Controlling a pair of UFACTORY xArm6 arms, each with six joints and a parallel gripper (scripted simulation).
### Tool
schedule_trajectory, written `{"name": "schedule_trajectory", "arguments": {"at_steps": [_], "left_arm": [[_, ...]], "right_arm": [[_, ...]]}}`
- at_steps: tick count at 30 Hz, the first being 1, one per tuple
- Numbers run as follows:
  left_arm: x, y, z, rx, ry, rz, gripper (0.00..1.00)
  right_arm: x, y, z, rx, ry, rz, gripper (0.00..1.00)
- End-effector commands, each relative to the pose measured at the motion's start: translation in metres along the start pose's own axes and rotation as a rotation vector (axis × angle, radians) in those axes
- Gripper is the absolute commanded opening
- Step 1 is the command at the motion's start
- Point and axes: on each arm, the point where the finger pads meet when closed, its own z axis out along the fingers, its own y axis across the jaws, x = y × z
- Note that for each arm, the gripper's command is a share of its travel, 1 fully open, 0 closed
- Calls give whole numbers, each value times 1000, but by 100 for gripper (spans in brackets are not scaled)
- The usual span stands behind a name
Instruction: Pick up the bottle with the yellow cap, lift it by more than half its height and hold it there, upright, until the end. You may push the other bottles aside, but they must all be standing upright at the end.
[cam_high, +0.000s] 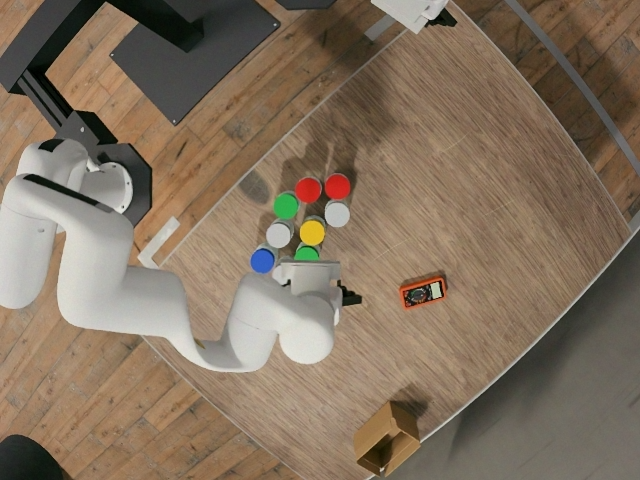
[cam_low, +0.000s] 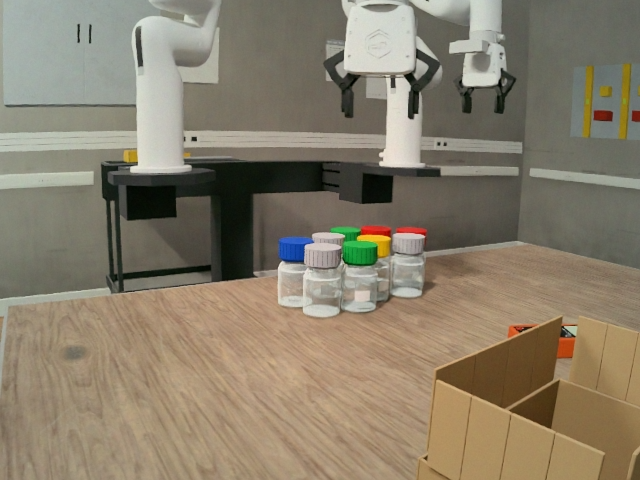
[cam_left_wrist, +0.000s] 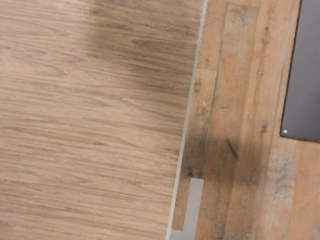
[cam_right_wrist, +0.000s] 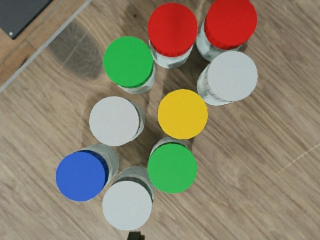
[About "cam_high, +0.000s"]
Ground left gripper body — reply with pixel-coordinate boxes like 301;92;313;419
421;0;449;20

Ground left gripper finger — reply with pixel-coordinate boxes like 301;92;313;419
424;7;457;28

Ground open brown cardboard box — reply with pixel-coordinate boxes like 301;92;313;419
353;401;420;478

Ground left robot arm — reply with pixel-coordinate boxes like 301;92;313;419
371;0;433;34

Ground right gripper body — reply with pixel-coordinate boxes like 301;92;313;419
285;285;342;325

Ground red bottle cap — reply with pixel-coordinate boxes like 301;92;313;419
296;176;322;203
325;173;350;200

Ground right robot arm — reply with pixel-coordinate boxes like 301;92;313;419
0;138;341;372

